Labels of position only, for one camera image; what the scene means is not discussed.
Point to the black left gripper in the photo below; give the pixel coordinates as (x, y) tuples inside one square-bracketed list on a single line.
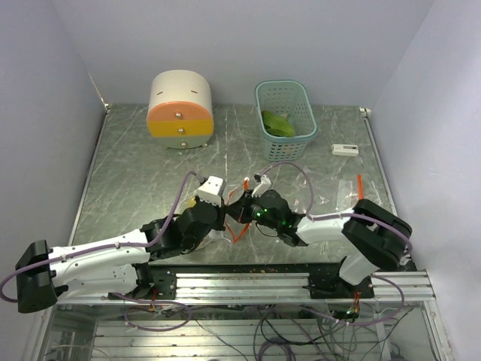
[(221, 215)]

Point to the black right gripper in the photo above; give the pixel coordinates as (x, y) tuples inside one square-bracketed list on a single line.
[(239, 209)]

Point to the zip bag with fruit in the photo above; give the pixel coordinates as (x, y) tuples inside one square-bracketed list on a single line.
[(200, 235)]

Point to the zip bag with fake food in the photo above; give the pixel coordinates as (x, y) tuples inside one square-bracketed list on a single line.
[(329, 193)]

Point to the green fake leafy vegetable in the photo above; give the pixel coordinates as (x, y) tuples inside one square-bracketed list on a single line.
[(277, 125)]

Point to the light blue plastic basket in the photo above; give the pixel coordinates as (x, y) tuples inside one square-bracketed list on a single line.
[(289, 99)]

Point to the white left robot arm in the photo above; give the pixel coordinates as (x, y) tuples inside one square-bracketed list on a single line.
[(44, 274)]

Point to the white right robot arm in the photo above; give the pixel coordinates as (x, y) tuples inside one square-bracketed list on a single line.
[(380, 238)]

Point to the small white device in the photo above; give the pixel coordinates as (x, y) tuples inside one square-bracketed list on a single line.
[(349, 150)]

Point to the round three-drawer cabinet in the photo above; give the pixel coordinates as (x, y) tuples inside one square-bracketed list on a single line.
[(180, 111)]

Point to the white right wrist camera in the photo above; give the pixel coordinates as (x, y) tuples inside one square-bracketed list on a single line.
[(263, 184)]

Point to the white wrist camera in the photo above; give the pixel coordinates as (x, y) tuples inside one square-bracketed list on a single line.
[(211, 191), (263, 184)]

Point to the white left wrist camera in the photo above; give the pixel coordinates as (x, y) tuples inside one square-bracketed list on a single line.
[(211, 191)]

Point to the aluminium frame rail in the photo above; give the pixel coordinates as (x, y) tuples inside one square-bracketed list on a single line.
[(244, 284)]

